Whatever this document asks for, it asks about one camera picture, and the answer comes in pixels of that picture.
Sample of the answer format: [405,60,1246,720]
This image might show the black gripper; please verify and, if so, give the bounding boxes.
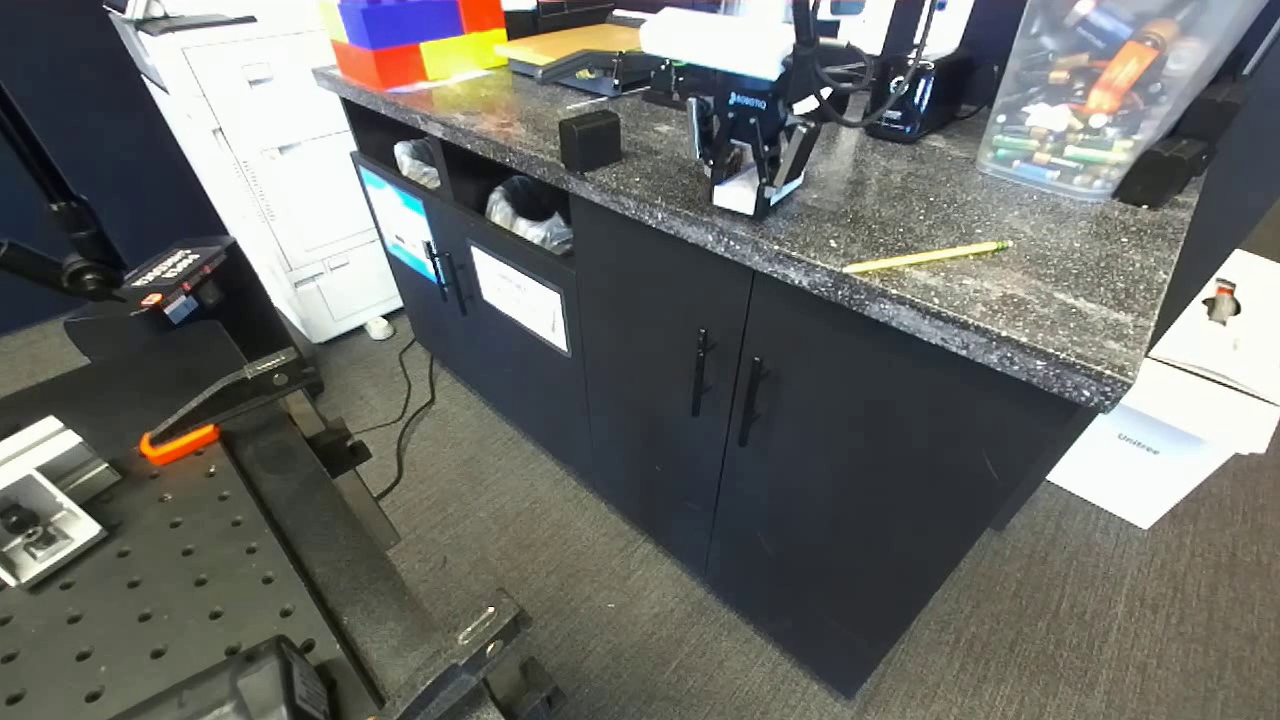
[683,74,823,217]

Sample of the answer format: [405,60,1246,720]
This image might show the white and blue eraser block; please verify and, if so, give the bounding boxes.
[707,169,807,226]

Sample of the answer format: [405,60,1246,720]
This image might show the black rectangular box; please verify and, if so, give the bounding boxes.
[556,106,629,177]

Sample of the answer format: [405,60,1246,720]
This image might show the black paper cutter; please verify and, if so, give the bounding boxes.
[494,18,672,99]

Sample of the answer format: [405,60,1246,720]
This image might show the yellow pencil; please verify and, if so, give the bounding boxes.
[841,236,1016,279]

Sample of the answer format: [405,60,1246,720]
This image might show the clear plastic bag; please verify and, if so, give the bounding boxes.
[392,138,448,192]
[481,174,577,259]

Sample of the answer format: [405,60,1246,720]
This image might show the white label sign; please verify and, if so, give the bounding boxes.
[470,244,577,357]

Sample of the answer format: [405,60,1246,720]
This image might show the dark blue cabinet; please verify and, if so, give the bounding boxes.
[336,95,1112,704]

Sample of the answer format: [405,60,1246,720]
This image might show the orange toy brick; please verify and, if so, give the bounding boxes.
[458,0,514,36]

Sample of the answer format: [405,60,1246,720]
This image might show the yellow toy brick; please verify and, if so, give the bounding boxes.
[415,29,514,84]

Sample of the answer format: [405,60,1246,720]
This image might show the blue and white sign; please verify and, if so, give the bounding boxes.
[356,162,448,287]

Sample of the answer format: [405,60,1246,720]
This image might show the clear plastic container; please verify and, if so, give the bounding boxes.
[976,0,1272,203]

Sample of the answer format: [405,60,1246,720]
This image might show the blue toy brick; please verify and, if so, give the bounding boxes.
[334,0,472,58]

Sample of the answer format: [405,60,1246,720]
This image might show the red toy brick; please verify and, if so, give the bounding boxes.
[328,36,434,95]

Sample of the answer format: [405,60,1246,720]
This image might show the small black device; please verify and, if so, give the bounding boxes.
[1112,132,1216,211]

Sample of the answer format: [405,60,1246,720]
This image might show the white filing cabinet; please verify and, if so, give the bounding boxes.
[103,0,405,349]

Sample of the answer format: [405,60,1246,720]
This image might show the white box with penguin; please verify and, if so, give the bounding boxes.
[1144,244,1280,412]

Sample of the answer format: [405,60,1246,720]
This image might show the white paper on floor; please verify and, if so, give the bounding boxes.
[1046,357,1280,538]

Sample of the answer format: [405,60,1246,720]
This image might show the black robot table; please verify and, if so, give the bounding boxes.
[0,396,565,720]

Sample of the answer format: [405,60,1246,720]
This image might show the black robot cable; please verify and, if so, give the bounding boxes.
[792,0,914,138]

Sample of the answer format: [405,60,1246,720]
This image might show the black cabinet door handle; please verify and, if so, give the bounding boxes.
[683,325,718,419]
[734,354,771,451]

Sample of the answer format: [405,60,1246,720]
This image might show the black floor cable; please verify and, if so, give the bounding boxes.
[347,333,444,508]

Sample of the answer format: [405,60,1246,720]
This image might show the black camera on stand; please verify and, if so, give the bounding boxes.
[115,236,234,330]

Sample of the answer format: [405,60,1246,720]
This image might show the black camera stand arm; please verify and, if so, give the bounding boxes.
[0,84,138,303]

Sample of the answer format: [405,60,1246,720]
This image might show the silver metal bracket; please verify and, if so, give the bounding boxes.
[0,412,124,592]

